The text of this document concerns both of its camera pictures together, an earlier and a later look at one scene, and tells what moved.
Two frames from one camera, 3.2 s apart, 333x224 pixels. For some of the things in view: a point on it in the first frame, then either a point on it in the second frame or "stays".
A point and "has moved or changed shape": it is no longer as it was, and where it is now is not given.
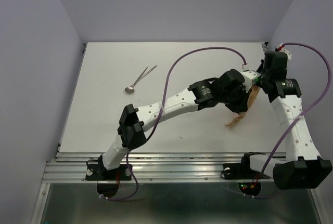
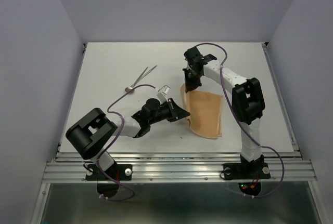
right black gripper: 260,67 -> 191,84
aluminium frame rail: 152,167 stays
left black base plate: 99,172 stays
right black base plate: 241,171 stays
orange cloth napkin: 252,97 has moved or changed shape
